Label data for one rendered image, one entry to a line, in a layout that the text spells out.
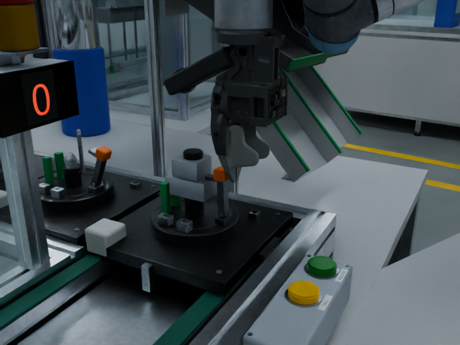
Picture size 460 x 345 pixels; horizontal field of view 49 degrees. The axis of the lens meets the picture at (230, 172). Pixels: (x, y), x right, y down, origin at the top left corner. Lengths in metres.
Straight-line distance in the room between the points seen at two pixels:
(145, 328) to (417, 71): 4.26
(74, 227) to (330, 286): 0.41
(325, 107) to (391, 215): 0.28
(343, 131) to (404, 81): 3.66
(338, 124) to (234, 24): 0.58
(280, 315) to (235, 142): 0.24
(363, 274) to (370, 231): 0.17
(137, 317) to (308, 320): 0.23
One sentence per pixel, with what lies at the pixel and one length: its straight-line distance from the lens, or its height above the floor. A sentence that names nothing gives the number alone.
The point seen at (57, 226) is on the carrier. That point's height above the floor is 0.97.
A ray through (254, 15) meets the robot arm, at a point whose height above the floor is 1.29.
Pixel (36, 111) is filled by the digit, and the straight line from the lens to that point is 0.65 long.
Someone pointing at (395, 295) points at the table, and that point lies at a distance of 0.88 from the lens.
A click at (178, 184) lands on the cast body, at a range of 0.77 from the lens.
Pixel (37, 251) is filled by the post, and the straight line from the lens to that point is 0.76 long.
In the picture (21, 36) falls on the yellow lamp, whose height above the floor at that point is 1.28.
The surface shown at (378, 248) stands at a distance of 1.01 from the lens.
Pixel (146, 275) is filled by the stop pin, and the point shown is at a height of 0.95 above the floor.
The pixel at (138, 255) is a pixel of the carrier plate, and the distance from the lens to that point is 0.74.
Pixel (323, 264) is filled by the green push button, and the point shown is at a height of 0.97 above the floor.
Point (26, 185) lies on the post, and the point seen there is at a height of 1.08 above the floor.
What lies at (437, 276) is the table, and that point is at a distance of 0.95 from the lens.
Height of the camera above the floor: 1.34
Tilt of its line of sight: 21 degrees down
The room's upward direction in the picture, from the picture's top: straight up
